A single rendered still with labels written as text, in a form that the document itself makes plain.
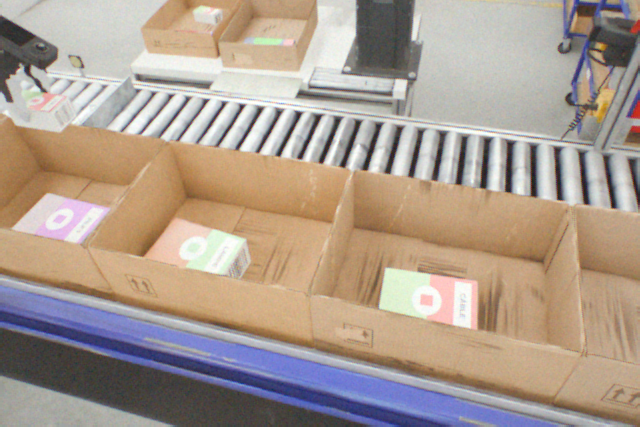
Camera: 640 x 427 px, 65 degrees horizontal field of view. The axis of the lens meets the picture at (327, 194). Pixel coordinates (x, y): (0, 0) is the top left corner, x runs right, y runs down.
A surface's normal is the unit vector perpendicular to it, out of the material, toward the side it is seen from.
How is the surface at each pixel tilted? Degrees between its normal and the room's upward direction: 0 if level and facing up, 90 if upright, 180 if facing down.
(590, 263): 89
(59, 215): 0
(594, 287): 1
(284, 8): 89
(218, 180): 89
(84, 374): 0
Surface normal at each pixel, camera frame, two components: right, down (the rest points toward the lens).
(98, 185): -0.04, -0.71
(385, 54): -0.22, 0.69
